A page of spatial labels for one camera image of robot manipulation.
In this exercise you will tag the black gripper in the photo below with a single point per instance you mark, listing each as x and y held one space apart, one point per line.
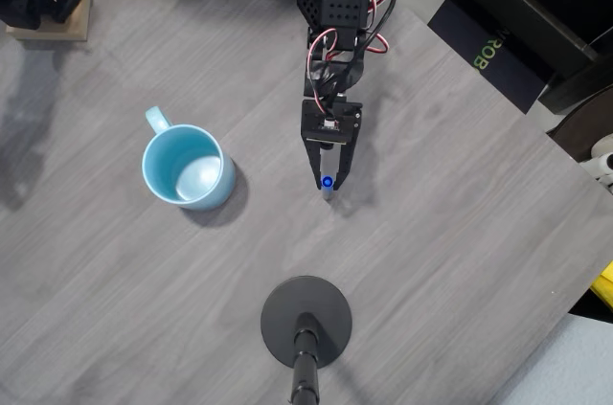
310 154

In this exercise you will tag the blue capped pen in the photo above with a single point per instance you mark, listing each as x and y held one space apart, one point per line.
327 182

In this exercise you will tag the light blue ceramic mug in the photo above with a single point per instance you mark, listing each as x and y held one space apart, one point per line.
211 189

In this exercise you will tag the black box with green letters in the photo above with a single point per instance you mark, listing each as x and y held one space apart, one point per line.
503 55

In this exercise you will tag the dark brown round stool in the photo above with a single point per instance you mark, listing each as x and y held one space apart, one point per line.
584 127

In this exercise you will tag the white device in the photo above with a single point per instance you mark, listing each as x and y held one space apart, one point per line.
602 156

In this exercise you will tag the wooden base board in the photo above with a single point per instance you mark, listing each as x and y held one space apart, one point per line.
79 24

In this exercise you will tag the yellow object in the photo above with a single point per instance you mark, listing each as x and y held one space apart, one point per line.
604 285

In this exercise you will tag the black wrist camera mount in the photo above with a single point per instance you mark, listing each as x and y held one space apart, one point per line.
311 122

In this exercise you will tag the black round base camera stand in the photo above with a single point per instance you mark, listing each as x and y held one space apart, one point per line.
287 309

